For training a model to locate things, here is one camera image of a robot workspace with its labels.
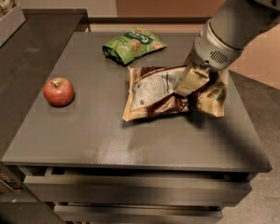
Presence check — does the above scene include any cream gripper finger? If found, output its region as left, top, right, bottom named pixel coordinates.
left=174, top=65, right=209, bottom=97

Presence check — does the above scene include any brown chip bag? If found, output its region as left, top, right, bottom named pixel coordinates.
left=122, top=65, right=228, bottom=121

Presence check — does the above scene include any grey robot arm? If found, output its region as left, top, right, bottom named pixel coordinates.
left=175, top=0, right=280, bottom=97

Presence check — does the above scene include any green rice chip bag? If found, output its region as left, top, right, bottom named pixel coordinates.
left=103, top=26, right=167, bottom=65

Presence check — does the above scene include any red apple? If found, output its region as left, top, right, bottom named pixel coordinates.
left=43, top=77, right=75, bottom=106

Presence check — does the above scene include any grey drawer cabinet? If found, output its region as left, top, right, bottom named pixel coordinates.
left=3, top=32, right=271, bottom=213

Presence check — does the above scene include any upper grey drawer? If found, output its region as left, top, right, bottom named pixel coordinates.
left=24, top=172, right=251, bottom=206

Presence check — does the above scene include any grey drawer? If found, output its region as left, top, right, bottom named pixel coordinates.
left=54, top=205, right=223, bottom=224
left=24, top=172, right=251, bottom=206

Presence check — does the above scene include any lower grey drawer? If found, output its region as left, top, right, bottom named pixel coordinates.
left=54, top=205, right=223, bottom=224

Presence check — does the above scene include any grey snack tray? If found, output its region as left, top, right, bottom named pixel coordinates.
left=0, top=4, right=25, bottom=48

